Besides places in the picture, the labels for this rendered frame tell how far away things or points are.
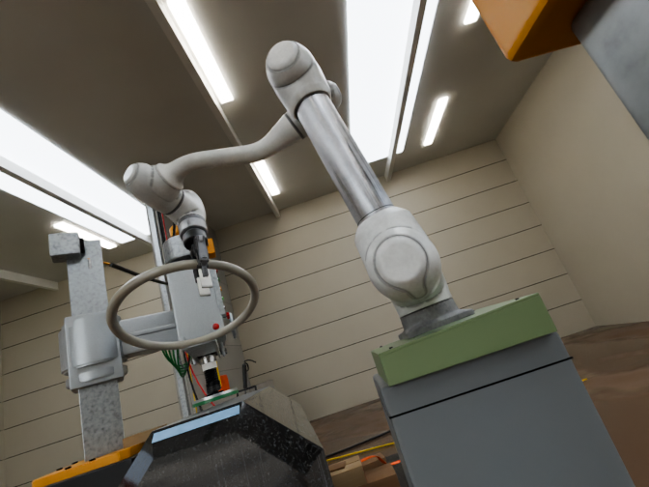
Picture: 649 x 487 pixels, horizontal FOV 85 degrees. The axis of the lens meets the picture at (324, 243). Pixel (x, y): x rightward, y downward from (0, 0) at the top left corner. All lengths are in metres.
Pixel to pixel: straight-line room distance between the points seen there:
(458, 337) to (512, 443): 0.22
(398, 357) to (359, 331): 5.99
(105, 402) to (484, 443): 2.07
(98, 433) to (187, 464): 1.10
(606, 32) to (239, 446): 1.38
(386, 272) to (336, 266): 6.23
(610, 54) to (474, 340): 0.67
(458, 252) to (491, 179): 1.72
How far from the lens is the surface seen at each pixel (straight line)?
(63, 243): 2.66
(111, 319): 1.30
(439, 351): 0.80
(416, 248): 0.73
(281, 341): 6.91
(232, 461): 1.44
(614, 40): 0.21
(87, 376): 2.47
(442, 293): 0.99
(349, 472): 2.55
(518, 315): 0.86
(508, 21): 0.23
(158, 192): 1.20
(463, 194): 7.71
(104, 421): 2.50
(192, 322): 1.89
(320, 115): 0.97
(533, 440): 0.90
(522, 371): 0.88
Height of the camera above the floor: 0.89
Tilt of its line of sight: 17 degrees up
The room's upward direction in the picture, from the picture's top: 18 degrees counter-clockwise
